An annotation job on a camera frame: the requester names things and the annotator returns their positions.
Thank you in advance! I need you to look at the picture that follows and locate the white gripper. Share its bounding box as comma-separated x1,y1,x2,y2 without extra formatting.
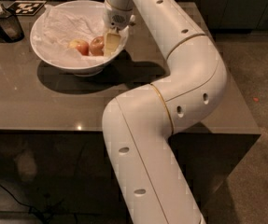
103,1,133,57

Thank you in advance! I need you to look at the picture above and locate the smaller red apple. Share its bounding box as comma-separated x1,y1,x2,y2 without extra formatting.
90,36,105,56

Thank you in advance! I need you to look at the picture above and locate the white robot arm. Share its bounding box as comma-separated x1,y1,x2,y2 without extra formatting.
102,0,227,224

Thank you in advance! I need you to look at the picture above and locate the larger yellow-red apple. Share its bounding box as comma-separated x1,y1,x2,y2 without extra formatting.
68,39,89,56

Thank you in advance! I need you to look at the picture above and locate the white ceramic bowl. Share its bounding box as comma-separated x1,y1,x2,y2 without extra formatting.
29,0,130,77

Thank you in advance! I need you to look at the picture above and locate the clear plastic water bottle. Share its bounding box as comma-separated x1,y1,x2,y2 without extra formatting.
129,15,135,26

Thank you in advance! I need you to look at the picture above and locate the white crumpled paper liner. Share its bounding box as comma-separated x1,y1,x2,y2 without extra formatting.
34,4,129,69

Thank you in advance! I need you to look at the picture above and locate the black white fiducial marker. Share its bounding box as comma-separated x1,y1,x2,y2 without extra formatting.
8,0,46,16

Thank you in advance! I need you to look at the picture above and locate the black floor cable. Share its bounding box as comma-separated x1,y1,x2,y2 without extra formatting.
0,161,52,224

